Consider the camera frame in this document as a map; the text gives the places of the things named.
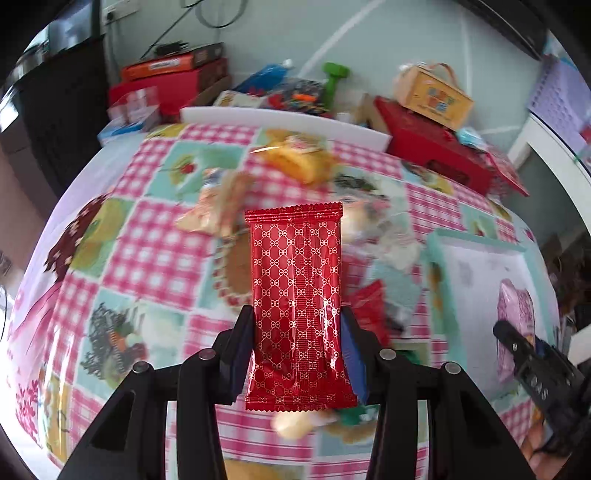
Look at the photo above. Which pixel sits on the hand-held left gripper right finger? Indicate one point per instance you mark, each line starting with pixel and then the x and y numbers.
pixel 353 364

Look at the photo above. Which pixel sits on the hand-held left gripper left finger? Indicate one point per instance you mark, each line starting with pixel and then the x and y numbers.
pixel 240 355

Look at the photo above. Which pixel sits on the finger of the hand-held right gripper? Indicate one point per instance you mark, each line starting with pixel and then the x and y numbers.
pixel 510 339

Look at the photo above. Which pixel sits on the pink snack packet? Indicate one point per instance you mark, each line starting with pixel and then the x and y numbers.
pixel 519 304

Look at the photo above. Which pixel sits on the white tray box teal rim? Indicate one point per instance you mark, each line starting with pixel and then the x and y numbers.
pixel 471 286

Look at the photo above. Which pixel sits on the red patterned snack packet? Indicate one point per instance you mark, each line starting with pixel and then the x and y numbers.
pixel 298 286

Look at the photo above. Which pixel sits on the person's right hand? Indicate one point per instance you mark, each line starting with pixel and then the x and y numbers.
pixel 538 445

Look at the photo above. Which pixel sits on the red flower snack packet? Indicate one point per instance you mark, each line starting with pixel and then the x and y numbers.
pixel 371 309

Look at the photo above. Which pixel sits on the orange print bread packet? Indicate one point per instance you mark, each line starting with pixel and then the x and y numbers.
pixel 214 207

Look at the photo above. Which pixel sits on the red patterned box lid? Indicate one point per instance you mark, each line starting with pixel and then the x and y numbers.
pixel 505 170

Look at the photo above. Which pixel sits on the white desk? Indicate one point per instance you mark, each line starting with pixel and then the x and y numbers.
pixel 549 147

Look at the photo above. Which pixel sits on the wet wipes pack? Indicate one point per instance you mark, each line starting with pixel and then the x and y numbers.
pixel 471 137

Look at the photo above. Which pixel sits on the yellow snack packet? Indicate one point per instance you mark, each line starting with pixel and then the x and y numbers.
pixel 295 157

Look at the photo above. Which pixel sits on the large red gift box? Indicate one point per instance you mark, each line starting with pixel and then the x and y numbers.
pixel 429 138

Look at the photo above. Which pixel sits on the white foam board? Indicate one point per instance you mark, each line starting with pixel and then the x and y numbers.
pixel 277 121

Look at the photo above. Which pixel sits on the purple plastic basket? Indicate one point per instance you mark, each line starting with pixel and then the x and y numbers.
pixel 561 92

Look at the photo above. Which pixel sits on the blue box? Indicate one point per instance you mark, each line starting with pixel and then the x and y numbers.
pixel 117 131

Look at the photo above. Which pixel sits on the pale yellow snack box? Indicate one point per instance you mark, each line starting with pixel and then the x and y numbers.
pixel 235 99

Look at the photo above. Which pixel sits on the bag of colourful toys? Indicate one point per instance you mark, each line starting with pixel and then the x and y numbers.
pixel 298 97

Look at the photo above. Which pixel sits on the pink and white pack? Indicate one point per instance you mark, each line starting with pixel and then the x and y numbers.
pixel 134 106

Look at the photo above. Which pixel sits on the blue bottle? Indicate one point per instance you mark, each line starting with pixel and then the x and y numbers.
pixel 263 78

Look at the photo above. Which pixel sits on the green dumbbell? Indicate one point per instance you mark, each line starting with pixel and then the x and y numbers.
pixel 334 81

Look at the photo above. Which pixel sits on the stack of red boxes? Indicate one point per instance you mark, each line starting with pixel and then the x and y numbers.
pixel 171 78

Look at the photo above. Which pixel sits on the black monitor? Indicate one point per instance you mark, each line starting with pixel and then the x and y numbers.
pixel 51 78

